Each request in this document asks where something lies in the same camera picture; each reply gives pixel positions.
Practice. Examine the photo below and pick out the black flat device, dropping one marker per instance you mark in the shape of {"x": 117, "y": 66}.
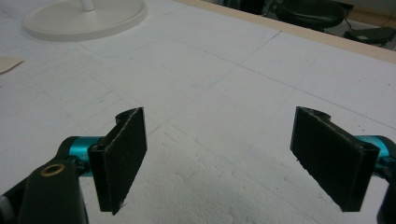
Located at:
{"x": 370, "y": 35}

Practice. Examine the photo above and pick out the black office chair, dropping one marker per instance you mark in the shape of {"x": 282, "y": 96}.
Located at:
{"x": 311, "y": 14}

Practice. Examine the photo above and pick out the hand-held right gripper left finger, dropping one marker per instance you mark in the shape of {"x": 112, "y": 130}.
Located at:
{"x": 120, "y": 158}

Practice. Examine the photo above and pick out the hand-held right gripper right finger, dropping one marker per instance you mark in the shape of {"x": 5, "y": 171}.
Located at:
{"x": 330, "y": 155}

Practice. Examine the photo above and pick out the white round stand base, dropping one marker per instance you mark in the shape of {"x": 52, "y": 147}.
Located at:
{"x": 85, "y": 19}

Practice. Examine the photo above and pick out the beige paper sheet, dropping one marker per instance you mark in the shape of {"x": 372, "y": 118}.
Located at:
{"x": 8, "y": 63}

